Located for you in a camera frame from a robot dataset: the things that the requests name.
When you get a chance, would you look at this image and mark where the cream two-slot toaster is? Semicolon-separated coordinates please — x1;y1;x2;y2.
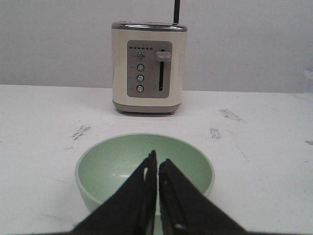
111;21;187;113

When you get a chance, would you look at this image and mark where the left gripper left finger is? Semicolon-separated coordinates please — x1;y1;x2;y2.
71;150;157;233

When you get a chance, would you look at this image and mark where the green bowl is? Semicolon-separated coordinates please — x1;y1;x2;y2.
75;133;215;212

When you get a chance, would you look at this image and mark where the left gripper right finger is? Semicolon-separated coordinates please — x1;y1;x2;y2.
158;158;247;234

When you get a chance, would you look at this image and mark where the black tripod pole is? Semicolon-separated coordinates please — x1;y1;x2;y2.
173;0;180;24

